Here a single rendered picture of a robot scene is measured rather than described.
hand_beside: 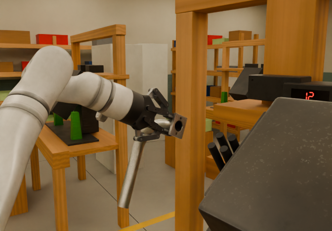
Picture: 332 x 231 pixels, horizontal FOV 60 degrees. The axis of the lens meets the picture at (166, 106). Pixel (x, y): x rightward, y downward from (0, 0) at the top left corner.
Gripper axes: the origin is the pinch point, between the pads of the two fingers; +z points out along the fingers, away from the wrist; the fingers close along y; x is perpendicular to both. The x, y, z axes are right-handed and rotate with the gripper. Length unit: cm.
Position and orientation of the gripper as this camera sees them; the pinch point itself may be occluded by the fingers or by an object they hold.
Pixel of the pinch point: (169, 124)
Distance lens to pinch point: 71.7
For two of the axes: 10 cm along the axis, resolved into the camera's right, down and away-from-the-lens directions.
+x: -6.2, -0.1, 7.9
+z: 7.3, 3.5, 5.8
